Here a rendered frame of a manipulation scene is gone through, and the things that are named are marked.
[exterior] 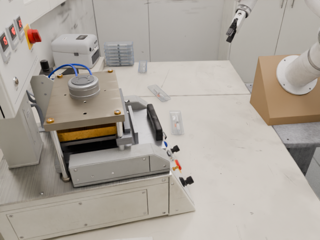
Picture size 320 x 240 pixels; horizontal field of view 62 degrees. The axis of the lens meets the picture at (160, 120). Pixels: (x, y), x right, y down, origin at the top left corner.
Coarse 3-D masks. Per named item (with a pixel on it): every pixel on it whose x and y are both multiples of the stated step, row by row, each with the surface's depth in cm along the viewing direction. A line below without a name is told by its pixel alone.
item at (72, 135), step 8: (72, 128) 67; (80, 128) 67; (88, 128) 67; (96, 128) 67; (104, 128) 67; (112, 128) 68; (64, 136) 66; (72, 136) 66; (80, 136) 67; (88, 136) 67; (96, 136) 68; (104, 136) 69; (112, 136) 69; (64, 144) 67; (72, 144) 68
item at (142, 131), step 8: (136, 112) 90; (144, 112) 89; (136, 120) 85; (144, 120) 85; (136, 128) 75; (144, 128) 82; (152, 128) 82; (136, 136) 74; (144, 136) 78; (152, 136) 78; (128, 144) 75; (136, 144) 75; (160, 144) 75; (56, 160) 70; (56, 168) 70
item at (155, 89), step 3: (150, 87) 149; (153, 87) 149; (156, 87) 149; (159, 87) 149; (153, 90) 146; (156, 90) 145; (159, 90) 145; (162, 90) 145; (156, 93) 143; (159, 93) 143; (162, 93) 143; (165, 93) 143; (159, 96) 140; (162, 96) 140; (165, 96) 140; (168, 96) 140; (162, 99) 137; (165, 99) 137
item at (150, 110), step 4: (148, 104) 86; (152, 104) 86; (148, 108) 84; (152, 108) 84; (148, 112) 85; (152, 112) 82; (152, 116) 80; (156, 116) 80; (152, 120) 79; (156, 120) 78; (152, 124) 79; (156, 124) 76; (156, 128) 75; (160, 128) 75; (156, 132) 75; (160, 132) 75; (156, 136) 76; (160, 136) 76
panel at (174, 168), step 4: (164, 140) 96; (168, 144) 102; (168, 148) 95; (172, 164) 83; (176, 164) 92; (172, 168) 77; (176, 168) 77; (172, 172) 74; (176, 172) 82; (180, 172) 92; (176, 176) 77; (180, 176) 87; (180, 180) 80; (180, 184) 77; (184, 188) 81; (188, 192) 84; (188, 196) 81; (192, 200) 84
